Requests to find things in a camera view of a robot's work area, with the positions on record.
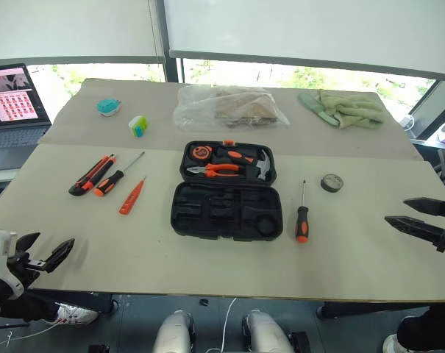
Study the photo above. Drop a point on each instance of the claw hammer with orange grip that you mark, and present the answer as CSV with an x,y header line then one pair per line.
x,y
240,156

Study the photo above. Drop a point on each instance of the orange black utility knife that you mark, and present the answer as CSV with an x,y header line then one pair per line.
x,y
91,175

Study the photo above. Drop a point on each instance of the silver right robot leg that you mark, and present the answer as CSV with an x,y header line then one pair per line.
x,y
266,331

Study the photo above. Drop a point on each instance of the white roller blind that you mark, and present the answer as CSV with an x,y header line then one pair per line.
x,y
310,29
71,29

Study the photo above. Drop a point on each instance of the open laptop with pink screen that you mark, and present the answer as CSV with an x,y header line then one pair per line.
x,y
9,110

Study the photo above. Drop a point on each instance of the black tool case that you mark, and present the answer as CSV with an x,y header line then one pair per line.
x,y
226,220

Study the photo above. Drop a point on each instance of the grey electrical tape roll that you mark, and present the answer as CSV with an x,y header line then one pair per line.
x,y
331,182

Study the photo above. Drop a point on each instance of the dark trouser leg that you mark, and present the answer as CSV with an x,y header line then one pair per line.
x,y
31,307
428,327

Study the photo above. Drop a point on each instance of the teal and white charger plug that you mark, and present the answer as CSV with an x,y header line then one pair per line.
x,y
108,106

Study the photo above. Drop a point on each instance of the clear plastic bag of cardboard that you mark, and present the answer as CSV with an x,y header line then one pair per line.
x,y
229,108

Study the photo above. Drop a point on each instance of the dark window frame post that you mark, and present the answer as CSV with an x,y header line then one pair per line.
x,y
173,70

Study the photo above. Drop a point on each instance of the white sneaker with red trim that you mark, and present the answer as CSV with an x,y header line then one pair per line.
x,y
77,315

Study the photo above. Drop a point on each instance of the dark table foot bar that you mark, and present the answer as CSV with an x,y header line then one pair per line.
x,y
354,310
93,301

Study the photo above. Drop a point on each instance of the silver robot leg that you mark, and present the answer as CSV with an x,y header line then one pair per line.
x,y
266,331
174,331

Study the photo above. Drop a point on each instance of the orange black tape measure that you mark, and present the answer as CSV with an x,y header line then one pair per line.
x,y
201,152

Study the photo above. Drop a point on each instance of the crumpled light green towel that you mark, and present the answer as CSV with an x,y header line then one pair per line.
x,y
354,110

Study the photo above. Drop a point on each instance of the silver left robot leg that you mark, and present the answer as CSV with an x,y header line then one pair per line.
x,y
174,331

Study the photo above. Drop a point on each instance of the small black floor clip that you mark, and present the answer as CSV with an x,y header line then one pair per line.
x,y
203,302

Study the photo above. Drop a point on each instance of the pale green flat pouch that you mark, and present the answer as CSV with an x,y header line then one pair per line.
x,y
312,104

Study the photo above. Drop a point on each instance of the grey framed panel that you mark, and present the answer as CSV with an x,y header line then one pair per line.
x,y
433,110

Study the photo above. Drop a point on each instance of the orange voltage tester pen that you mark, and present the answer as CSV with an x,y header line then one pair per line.
x,y
131,198

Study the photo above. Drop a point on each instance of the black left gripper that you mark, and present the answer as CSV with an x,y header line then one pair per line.
x,y
25,268

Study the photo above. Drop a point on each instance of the green white blue cube adapter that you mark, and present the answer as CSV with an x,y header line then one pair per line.
x,y
138,127

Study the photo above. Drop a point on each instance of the plain white sneaker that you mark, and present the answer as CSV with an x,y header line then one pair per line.
x,y
393,345

